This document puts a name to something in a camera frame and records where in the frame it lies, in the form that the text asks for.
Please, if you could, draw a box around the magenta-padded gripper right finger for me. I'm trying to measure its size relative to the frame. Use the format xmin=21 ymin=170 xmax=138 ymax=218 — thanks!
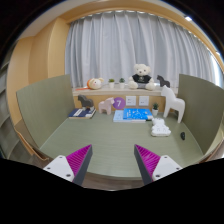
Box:
xmin=133 ymin=143 xmax=183 ymax=186

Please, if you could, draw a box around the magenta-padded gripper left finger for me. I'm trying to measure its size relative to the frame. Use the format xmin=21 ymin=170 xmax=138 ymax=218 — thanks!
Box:
xmin=42 ymin=143 xmax=94 ymax=187

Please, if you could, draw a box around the white bear-shaped power strip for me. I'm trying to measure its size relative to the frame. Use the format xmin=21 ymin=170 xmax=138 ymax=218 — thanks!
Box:
xmin=150 ymin=117 xmax=172 ymax=138

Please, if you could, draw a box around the small plant in white pot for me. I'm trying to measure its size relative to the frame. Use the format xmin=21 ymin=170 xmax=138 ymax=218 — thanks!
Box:
xmin=151 ymin=102 xmax=160 ymax=118

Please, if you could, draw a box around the dark blue book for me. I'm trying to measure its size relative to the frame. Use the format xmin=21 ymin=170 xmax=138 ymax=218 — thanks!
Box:
xmin=68 ymin=107 xmax=97 ymax=120

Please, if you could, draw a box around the green desk divider panel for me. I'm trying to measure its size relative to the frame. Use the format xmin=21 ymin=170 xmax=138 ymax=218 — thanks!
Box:
xmin=15 ymin=74 xmax=76 ymax=149
xmin=177 ymin=73 xmax=224 ymax=156

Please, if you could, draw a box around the large white horse figurine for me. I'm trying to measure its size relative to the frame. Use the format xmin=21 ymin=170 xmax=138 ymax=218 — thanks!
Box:
xmin=160 ymin=84 xmax=186 ymax=124

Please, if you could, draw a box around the light blue book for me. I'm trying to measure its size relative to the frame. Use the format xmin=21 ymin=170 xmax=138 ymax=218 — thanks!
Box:
xmin=112 ymin=109 xmax=148 ymax=124

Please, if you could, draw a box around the grey horse figurine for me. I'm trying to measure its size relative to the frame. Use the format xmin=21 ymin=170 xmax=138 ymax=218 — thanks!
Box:
xmin=77 ymin=94 xmax=95 ymax=110

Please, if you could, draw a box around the pink horse figurine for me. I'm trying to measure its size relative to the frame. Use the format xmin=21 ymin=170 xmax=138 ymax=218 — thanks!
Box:
xmin=97 ymin=96 xmax=116 ymax=116

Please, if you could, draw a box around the round purple number sign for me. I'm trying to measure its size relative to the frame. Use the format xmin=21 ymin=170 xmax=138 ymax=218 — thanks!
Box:
xmin=112 ymin=96 xmax=127 ymax=110

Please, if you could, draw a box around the black horse figurine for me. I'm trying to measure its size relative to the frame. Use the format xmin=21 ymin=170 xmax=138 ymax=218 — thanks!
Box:
xmin=156 ymin=74 xmax=171 ymax=89

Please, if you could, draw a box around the small cream plush toy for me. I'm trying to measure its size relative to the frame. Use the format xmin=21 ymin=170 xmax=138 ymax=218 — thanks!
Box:
xmin=86 ymin=77 xmax=105 ymax=91

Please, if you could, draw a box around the cream teddy bear black shirt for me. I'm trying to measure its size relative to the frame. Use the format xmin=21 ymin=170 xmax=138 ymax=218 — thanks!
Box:
xmin=127 ymin=63 xmax=156 ymax=91

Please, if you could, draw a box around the white curtain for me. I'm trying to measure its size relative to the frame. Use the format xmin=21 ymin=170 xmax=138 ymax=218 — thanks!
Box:
xmin=64 ymin=9 xmax=224 ymax=89

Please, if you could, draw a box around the white wall socket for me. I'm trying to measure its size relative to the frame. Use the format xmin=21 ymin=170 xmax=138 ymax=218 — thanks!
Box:
xmin=125 ymin=95 xmax=137 ymax=107
xmin=138 ymin=95 xmax=150 ymax=107

